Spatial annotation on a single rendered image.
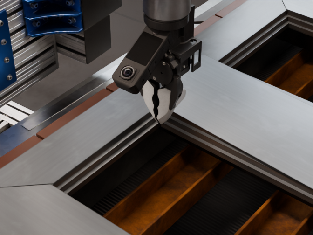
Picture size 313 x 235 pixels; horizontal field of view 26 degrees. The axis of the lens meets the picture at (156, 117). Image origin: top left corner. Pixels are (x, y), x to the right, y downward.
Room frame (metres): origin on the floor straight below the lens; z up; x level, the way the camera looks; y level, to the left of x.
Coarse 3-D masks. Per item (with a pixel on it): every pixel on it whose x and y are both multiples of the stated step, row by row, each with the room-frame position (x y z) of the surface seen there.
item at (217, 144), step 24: (288, 24) 1.29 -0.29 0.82; (312, 24) 1.27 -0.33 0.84; (240, 48) 1.17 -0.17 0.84; (144, 120) 0.94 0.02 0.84; (168, 120) 0.95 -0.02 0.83; (120, 144) 0.87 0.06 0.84; (216, 144) 0.88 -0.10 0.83; (96, 168) 0.82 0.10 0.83; (264, 168) 0.82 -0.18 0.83; (72, 192) 0.77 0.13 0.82; (312, 192) 0.76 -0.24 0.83
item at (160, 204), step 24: (288, 72) 1.29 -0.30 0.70; (312, 72) 1.31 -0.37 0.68; (168, 168) 0.95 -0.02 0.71; (192, 168) 0.98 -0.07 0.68; (216, 168) 0.94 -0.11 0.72; (144, 192) 0.89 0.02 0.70; (168, 192) 0.92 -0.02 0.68; (192, 192) 0.88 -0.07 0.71; (120, 216) 0.84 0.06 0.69; (144, 216) 0.85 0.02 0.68; (168, 216) 0.83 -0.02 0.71
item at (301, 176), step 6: (312, 162) 0.81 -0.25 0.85; (306, 168) 0.80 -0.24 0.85; (312, 168) 0.80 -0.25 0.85; (300, 174) 0.78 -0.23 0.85; (306, 174) 0.78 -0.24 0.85; (312, 174) 0.78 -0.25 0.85; (300, 180) 0.77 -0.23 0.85; (306, 180) 0.77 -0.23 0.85; (312, 180) 0.77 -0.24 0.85; (312, 186) 0.76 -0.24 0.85
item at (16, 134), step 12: (216, 0) 1.66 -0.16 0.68; (120, 60) 1.37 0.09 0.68; (96, 72) 1.32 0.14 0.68; (84, 84) 1.27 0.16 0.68; (108, 84) 1.27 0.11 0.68; (60, 96) 1.22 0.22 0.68; (84, 96) 1.22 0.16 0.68; (72, 108) 1.18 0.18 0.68; (24, 120) 1.13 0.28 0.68; (48, 120) 1.13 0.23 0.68; (12, 132) 1.09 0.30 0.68; (24, 132) 1.09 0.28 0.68; (36, 132) 1.09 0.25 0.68; (0, 144) 1.06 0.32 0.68; (12, 144) 1.06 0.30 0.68; (0, 156) 1.02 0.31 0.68
